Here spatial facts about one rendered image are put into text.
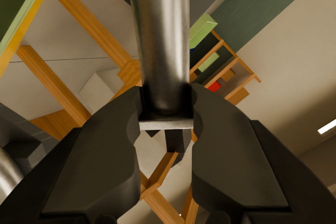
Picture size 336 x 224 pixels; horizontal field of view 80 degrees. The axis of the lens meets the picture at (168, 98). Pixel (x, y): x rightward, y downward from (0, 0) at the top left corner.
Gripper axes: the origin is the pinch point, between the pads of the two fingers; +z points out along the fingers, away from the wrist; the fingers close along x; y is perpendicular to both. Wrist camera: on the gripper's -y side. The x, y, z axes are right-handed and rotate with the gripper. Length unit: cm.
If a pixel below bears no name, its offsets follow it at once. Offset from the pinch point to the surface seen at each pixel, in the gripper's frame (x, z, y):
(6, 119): -13.4, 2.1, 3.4
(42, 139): -11.2, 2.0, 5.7
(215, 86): 112, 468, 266
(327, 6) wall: 373, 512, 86
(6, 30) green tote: -20.4, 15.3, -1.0
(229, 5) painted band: 160, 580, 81
